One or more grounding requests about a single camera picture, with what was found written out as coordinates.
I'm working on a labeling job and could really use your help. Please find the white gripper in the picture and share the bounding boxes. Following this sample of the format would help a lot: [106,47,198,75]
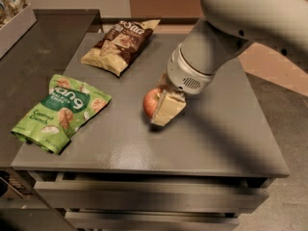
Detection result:
[151,44,214,126]

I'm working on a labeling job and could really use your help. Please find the red apple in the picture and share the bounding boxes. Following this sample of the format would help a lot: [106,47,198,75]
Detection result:
[142,88,162,118]

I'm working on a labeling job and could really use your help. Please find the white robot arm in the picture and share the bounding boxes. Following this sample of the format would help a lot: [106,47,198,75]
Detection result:
[143,0,308,126]

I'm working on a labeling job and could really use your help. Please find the brown and cream chip bag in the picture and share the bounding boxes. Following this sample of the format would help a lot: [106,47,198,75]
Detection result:
[81,19,160,76]

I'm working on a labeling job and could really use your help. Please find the green rice chip bag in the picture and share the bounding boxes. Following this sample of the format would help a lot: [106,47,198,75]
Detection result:
[12,74,112,154]

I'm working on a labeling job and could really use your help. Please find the grey drawer cabinet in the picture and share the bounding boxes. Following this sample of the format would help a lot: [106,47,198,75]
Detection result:
[11,32,291,231]

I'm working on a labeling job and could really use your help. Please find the grey side counter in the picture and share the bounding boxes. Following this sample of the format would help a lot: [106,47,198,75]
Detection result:
[0,9,101,169]

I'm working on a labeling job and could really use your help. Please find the lower grey drawer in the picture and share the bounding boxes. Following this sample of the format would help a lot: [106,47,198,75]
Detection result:
[64,212,239,231]

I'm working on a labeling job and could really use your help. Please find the grey drawer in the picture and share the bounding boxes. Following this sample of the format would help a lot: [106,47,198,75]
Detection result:
[64,212,239,231]
[35,173,269,213]

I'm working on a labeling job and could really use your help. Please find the upper grey drawer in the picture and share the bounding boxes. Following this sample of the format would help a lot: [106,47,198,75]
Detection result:
[35,173,269,213]

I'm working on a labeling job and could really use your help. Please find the grey snack tray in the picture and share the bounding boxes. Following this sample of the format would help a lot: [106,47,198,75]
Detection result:
[0,5,37,59]

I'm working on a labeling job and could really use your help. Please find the snack packs in tray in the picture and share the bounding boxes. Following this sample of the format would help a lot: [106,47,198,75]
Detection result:
[0,0,26,27]

